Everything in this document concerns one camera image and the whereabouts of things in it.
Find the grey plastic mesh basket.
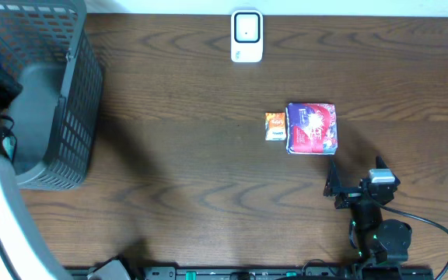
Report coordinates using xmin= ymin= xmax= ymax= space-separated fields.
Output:
xmin=0 ymin=0 xmax=103 ymax=191

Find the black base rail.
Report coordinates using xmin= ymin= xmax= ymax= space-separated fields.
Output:
xmin=66 ymin=265 xmax=435 ymax=280

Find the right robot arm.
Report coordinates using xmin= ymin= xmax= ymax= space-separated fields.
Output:
xmin=324 ymin=156 xmax=412 ymax=264

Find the purple pink Carefree pad pack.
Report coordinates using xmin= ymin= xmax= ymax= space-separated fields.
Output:
xmin=285 ymin=103 xmax=338 ymax=155

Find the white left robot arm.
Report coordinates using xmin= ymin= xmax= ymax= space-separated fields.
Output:
xmin=0 ymin=62 xmax=132 ymax=279

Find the orange tissue pack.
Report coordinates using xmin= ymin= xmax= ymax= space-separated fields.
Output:
xmin=265 ymin=112 xmax=286 ymax=141

